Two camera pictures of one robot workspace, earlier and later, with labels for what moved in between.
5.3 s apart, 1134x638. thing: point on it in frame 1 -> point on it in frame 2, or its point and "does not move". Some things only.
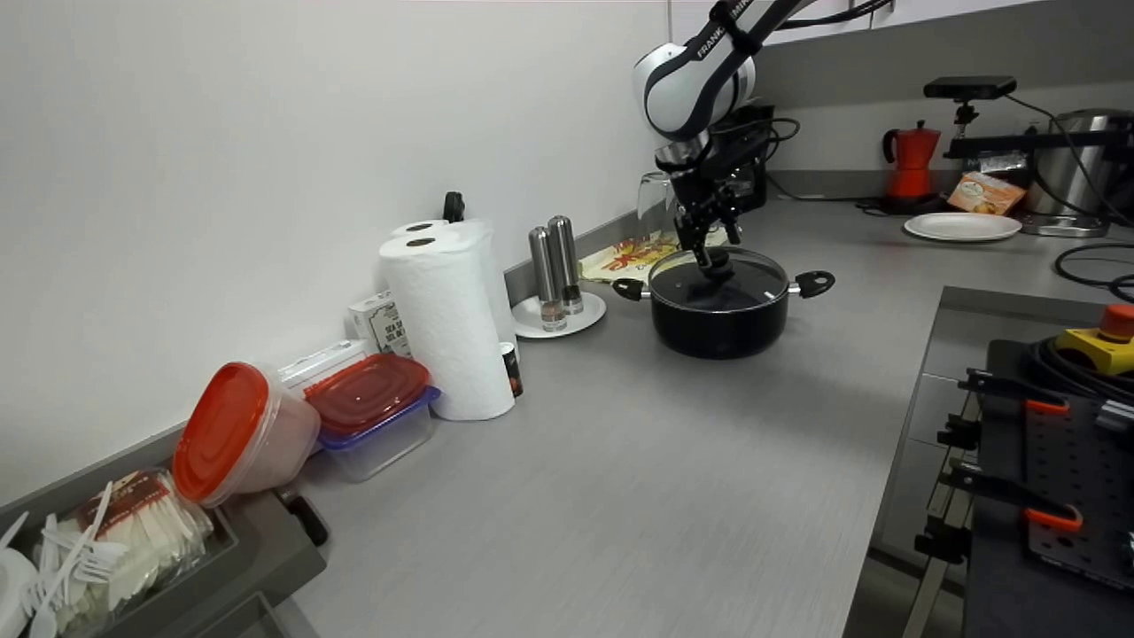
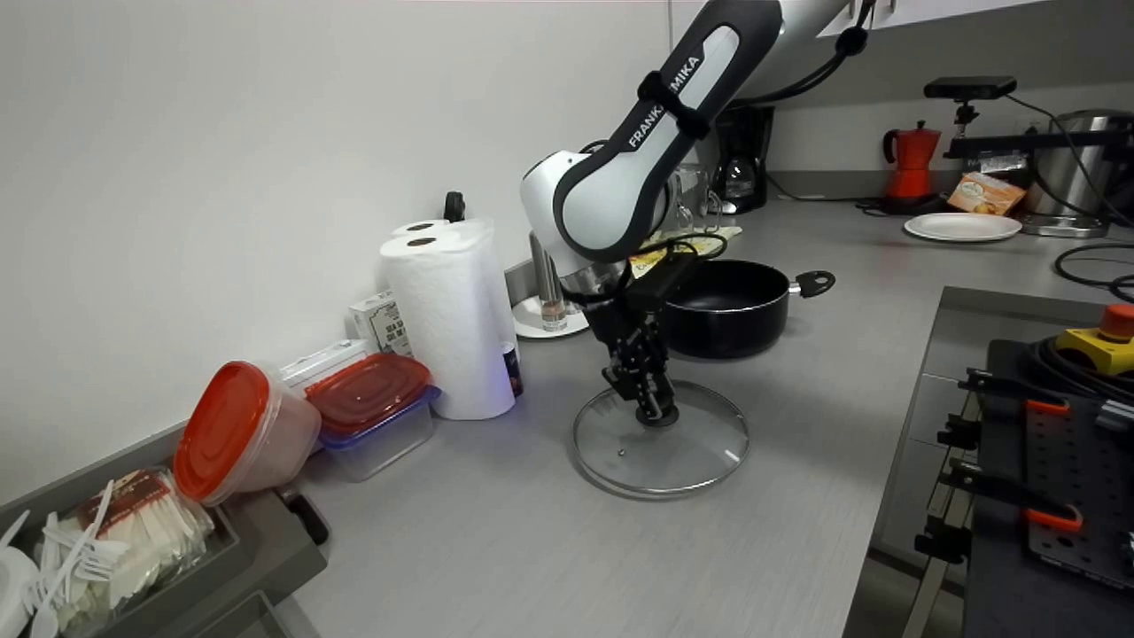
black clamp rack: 1046,498 does not move
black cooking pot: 733,317 does not move
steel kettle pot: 1080,176 does not move
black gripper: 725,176 -> 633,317
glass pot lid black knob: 754,282 -> 681,449
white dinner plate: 965,226 does not move
